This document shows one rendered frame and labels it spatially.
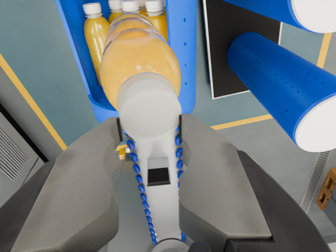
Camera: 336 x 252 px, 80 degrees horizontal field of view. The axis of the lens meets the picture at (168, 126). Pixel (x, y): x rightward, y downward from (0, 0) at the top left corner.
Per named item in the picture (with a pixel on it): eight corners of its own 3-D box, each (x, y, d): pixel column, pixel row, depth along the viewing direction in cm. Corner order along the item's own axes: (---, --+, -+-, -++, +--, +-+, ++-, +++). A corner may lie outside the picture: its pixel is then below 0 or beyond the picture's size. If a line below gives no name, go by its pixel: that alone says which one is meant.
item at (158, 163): (147, 162, 97) (147, 190, 84) (146, 156, 94) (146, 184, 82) (168, 160, 97) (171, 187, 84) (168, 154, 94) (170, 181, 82)
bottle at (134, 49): (167, 35, 29) (220, 95, 14) (138, 73, 31) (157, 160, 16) (125, -3, 25) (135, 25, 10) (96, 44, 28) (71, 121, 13)
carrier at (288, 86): (223, 72, 155) (260, 70, 156) (283, 153, 85) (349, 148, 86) (229, 32, 138) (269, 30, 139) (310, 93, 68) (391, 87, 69)
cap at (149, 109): (188, 99, 14) (196, 113, 12) (153, 137, 15) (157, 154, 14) (142, 66, 12) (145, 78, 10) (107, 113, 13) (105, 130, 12)
